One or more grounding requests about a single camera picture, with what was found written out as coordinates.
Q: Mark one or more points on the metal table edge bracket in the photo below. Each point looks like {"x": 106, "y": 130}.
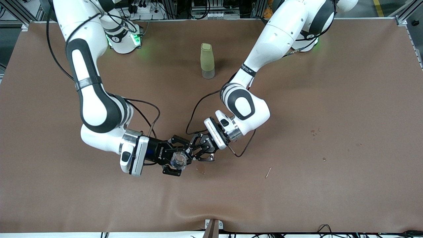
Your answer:
{"x": 213, "y": 229}

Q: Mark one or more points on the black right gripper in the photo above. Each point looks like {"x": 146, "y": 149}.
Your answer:
{"x": 159, "y": 152}

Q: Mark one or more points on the liquid puddle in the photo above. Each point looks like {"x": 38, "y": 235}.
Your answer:
{"x": 313, "y": 134}
{"x": 201, "y": 170}

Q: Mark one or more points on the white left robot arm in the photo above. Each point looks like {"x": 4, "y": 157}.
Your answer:
{"x": 281, "y": 36}

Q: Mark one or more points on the small pale stick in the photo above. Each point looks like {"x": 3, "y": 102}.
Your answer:
{"x": 268, "y": 172}

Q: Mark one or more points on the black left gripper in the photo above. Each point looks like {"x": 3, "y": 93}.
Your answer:
{"x": 207, "y": 145}

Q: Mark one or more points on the white power strip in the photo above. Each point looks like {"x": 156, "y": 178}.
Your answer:
{"x": 145, "y": 10}

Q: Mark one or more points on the white electronics box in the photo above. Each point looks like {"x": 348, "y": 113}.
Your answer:
{"x": 214, "y": 15}

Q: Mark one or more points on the green frosted bottle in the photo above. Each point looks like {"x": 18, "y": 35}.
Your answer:
{"x": 207, "y": 59}

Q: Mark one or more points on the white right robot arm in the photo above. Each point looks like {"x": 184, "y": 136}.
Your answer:
{"x": 96, "y": 105}

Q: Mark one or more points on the clear glass measuring cup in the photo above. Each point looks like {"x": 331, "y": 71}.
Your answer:
{"x": 178, "y": 161}

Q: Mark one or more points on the aluminium frame strut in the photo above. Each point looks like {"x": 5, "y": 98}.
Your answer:
{"x": 401, "y": 18}
{"x": 19, "y": 13}

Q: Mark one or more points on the brown table mat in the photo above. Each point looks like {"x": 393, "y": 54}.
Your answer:
{"x": 330, "y": 109}

